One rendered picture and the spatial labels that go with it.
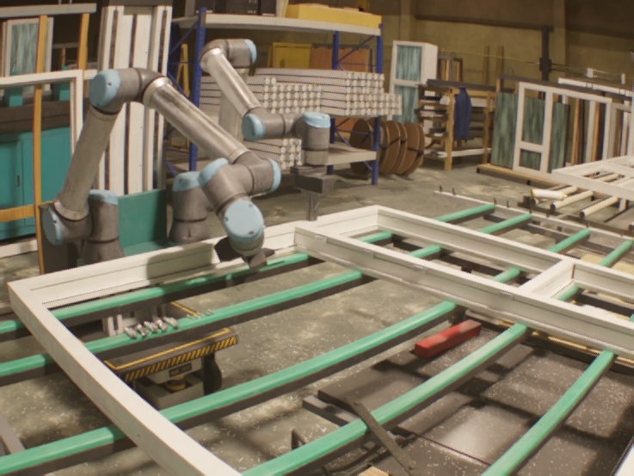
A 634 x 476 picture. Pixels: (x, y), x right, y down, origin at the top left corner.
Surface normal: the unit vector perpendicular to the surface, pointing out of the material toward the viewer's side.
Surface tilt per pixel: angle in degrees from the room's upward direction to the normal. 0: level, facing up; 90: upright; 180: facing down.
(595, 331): 90
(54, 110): 90
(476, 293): 90
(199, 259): 90
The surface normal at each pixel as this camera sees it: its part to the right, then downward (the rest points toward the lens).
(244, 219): 0.08, -0.21
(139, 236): 0.76, 0.20
